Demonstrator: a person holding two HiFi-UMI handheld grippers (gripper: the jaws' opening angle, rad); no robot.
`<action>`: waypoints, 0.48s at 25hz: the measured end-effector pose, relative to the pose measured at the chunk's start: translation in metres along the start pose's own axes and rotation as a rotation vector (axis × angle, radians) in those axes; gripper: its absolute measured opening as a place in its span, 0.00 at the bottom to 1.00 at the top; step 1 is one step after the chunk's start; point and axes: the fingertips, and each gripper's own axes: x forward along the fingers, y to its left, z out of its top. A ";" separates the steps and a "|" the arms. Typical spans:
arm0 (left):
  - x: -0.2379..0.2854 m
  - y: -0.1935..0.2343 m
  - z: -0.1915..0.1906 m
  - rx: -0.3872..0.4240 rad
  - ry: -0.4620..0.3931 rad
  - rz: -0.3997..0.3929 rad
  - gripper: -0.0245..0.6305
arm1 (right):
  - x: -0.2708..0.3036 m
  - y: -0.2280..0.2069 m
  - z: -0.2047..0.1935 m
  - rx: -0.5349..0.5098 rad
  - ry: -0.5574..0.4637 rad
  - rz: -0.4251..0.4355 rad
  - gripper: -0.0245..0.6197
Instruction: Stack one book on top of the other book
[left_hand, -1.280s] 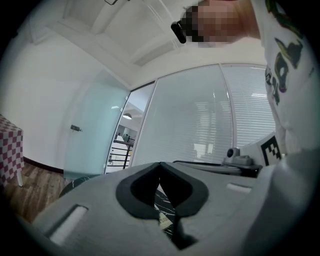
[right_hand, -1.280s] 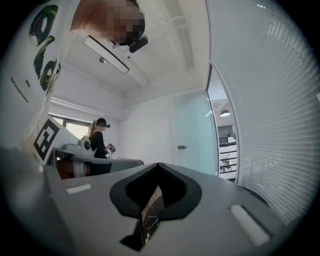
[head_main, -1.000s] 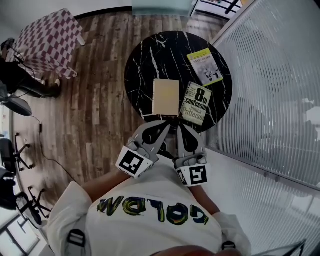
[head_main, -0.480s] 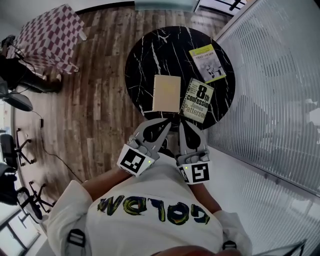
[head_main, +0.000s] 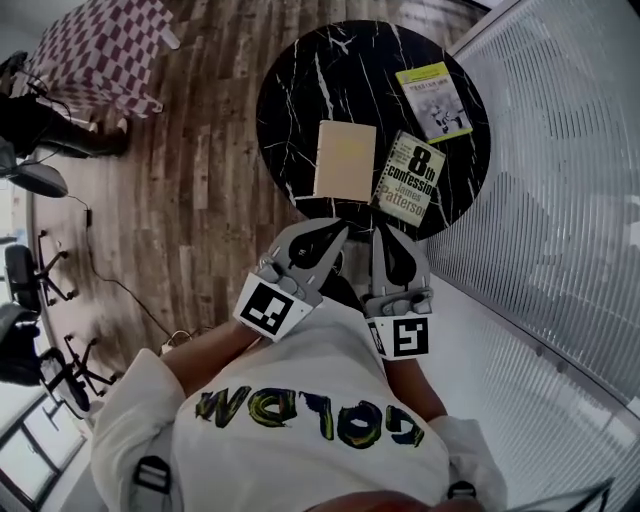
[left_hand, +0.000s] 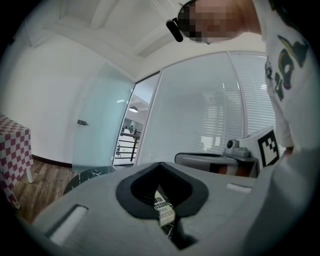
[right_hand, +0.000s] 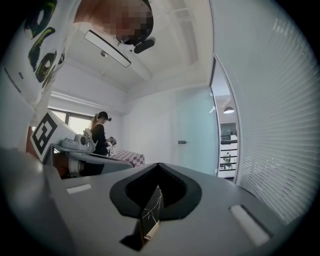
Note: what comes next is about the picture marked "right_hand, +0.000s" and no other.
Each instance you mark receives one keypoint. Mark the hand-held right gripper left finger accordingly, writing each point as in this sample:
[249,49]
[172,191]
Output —
[100,212]

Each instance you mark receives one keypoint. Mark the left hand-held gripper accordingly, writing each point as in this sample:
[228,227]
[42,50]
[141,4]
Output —
[45,132]

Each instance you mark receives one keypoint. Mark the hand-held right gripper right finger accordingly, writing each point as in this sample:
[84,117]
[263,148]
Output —
[212,212]

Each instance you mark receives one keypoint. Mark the person's left forearm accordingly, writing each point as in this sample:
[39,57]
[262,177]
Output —
[29,140]

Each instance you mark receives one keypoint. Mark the dark framed window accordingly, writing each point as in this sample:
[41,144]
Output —
[75,122]

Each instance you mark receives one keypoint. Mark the frosted glass door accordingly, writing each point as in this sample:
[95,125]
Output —
[197,120]

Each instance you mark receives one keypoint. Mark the white pendant lamp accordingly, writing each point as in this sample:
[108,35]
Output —
[228,110]

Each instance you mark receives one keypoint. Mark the round ceiling smoke detector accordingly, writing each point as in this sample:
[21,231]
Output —
[103,53]

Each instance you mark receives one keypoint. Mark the white venetian blinds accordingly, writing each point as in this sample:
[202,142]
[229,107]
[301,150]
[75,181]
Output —
[275,112]

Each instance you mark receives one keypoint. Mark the rectangular ceiling light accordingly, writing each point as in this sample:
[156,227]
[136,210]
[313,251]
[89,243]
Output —
[107,47]

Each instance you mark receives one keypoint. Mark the person's white printed shirt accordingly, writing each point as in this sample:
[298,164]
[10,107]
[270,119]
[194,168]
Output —
[15,75]

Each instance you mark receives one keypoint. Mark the person's head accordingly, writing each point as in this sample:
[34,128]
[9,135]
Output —
[100,17]

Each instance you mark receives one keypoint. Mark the ceiling air vent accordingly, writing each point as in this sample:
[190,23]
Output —
[187,30]

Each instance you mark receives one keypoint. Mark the black head-worn camera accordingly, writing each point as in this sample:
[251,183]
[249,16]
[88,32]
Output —
[144,45]

